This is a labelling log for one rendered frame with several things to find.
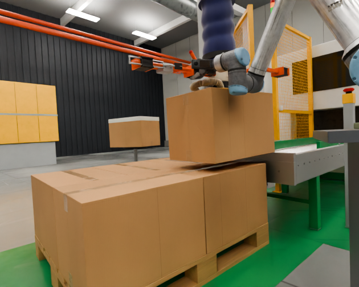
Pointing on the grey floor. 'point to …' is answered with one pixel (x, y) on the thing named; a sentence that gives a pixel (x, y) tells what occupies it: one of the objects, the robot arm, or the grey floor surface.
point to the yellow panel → (21, 125)
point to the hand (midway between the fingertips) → (190, 71)
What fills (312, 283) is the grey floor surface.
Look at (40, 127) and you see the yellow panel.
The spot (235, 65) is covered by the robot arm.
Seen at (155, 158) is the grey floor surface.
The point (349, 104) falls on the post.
